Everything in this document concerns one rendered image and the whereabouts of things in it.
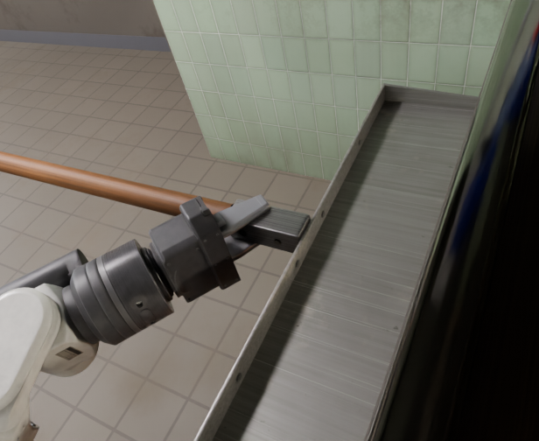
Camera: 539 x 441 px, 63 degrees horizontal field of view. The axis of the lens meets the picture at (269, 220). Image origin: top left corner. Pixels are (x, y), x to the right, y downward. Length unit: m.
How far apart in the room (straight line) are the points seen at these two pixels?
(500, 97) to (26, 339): 0.40
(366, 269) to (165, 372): 1.46
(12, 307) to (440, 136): 0.50
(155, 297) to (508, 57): 0.35
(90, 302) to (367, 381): 0.26
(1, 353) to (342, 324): 0.30
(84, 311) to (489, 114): 0.37
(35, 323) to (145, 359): 1.48
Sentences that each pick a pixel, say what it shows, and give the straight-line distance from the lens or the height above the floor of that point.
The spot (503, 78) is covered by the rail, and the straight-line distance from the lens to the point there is 0.23.
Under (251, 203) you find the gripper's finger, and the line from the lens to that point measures 0.47.
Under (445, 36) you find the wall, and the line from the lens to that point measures 1.69.
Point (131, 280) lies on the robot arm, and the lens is 0.44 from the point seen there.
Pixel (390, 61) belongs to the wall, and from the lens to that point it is 1.78.
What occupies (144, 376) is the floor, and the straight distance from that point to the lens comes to 1.88.
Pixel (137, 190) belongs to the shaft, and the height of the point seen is 1.21.
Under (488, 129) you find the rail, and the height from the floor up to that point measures 1.43.
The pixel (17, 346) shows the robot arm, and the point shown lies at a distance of 0.45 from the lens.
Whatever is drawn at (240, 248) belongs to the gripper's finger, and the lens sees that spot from 0.49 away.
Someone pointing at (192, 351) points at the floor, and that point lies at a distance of 1.84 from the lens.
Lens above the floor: 1.55
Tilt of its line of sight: 47 degrees down
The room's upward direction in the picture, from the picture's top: 16 degrees counter-clockwise
